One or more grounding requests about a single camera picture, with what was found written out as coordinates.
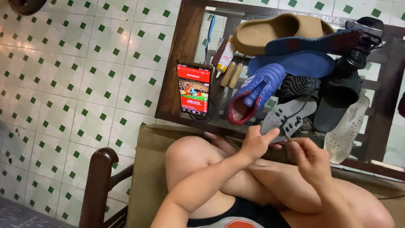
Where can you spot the person's left leg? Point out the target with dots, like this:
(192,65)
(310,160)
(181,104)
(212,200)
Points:
(189,164)

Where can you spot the metal stitching awl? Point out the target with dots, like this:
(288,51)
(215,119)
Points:
(288,136)

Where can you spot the wooden glass-top table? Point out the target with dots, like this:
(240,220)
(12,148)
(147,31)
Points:
(186,38)

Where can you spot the black slide sandal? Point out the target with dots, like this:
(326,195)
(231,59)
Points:
(332,107)

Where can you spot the blue soccer shoe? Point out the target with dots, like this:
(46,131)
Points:
(262,82)

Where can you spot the gray orange print shirt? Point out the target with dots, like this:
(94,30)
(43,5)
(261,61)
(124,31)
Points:
(215,224)

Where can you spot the dark round wooden object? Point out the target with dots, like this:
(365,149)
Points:
(27,6)

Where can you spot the blue toothbrush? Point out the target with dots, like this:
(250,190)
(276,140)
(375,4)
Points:
(209,38)

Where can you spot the plain blue insole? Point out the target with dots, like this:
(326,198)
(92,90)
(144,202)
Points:
(300,65)

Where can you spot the person's left hand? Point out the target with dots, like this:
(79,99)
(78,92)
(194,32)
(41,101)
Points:
(254,144)

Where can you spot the dark wooden chair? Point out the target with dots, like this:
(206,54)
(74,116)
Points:
(98,183)

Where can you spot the translucent perforated insole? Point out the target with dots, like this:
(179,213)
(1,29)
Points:
(348,133)

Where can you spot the gray perforated shoe sole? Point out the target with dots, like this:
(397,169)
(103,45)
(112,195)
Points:
(303,109)

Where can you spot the black phone stand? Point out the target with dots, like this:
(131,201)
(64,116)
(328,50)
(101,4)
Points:
(212,114)

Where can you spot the person's right hand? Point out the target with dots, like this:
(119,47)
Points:
(313,164)

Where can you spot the black smartphone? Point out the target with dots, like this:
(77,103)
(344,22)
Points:
(193,88)

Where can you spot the person's leg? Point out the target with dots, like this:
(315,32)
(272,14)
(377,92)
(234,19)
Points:
(364,202)
(189,164)

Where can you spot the black textured shoe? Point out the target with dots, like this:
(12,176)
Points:
(297,87)

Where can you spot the dark blue red insole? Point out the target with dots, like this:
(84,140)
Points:
(303,44)

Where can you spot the white glue bottle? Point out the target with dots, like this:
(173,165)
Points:
(225,58)

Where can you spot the person's right leg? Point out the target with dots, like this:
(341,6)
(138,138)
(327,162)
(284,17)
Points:
(364,202)

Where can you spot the tan foam slide sandal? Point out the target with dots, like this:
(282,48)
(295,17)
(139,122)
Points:
(253,36)

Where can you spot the black shorts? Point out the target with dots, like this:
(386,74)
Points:
(253,212)

